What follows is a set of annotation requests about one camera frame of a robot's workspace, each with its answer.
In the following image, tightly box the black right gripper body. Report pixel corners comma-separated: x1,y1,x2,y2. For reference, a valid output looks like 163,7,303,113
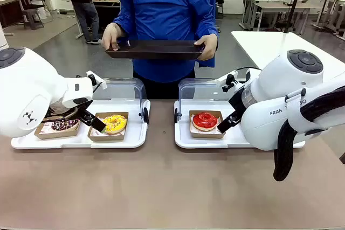
228,87,247,119

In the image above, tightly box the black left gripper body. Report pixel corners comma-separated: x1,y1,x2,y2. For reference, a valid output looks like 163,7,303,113
77,105,97,126

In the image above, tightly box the dark brown serving tray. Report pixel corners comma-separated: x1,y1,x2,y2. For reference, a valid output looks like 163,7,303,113
104,39,205,60

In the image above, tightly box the blue-sleeved right forearm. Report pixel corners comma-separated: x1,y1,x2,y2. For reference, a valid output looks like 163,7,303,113
112,1,135,36

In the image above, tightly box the blue-sleeved left forearm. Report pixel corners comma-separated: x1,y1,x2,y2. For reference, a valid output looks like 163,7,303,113
198,3,219,43

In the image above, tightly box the cardboard box of yellow donut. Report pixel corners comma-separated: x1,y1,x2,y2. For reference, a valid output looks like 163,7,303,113
87,111,129,142

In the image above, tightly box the yellow glazed donut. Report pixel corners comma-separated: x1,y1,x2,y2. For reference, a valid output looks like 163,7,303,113
101,115,127,135

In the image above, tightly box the chocolate donut with sprinkles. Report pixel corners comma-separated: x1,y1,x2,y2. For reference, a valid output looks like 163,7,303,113
51,118,81,132

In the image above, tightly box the red glazed donut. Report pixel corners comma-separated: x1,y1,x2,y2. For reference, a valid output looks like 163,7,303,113
192,111,218,132

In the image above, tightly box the cardboard box of red donut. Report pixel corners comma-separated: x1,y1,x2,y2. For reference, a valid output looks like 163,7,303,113
188,110,226,140

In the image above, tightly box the cardboard box of sprinkled donut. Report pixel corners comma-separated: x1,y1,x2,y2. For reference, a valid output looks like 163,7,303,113
34,118,81,141

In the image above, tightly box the person in blue jacket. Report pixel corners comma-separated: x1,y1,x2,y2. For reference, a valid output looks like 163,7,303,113
113,0,219,99

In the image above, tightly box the person's left hand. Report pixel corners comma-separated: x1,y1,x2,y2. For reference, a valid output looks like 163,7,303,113
193,33,218,61

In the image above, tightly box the person's right hand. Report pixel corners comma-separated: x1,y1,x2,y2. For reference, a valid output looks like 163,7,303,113
101,22,127,52

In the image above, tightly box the white display tray base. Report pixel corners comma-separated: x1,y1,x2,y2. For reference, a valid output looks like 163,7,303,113
174,99,306,149
10,98,151,149

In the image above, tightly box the clear display dome lid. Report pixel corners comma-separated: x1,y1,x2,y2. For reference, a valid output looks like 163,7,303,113
91,77,150,126
174,78,245,123

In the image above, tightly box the white side table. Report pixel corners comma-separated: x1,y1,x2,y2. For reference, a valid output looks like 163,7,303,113
231,30,345,80

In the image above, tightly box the grey lab workbench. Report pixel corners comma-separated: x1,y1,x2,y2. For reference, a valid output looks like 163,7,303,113
241,0,323,36

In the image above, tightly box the white cylindrical air purifier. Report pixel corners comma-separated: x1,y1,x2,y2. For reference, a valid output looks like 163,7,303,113
0,22,8,51

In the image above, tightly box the black tripod pole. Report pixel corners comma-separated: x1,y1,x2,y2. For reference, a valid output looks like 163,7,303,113
282,0,308,34

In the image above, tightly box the grey office chair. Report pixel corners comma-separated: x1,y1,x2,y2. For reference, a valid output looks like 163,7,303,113
20,0,47,30

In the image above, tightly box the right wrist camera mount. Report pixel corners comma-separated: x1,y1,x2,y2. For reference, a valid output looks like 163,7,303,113
217,69,239,93

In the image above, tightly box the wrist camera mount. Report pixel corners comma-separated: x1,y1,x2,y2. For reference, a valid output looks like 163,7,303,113
86,71,107,91
217,69,239,93

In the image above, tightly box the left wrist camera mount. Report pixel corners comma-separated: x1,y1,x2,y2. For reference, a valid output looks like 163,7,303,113
86,71,107,91

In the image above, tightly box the black braided cable sleeve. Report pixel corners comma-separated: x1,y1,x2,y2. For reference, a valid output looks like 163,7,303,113
273,86,345,182

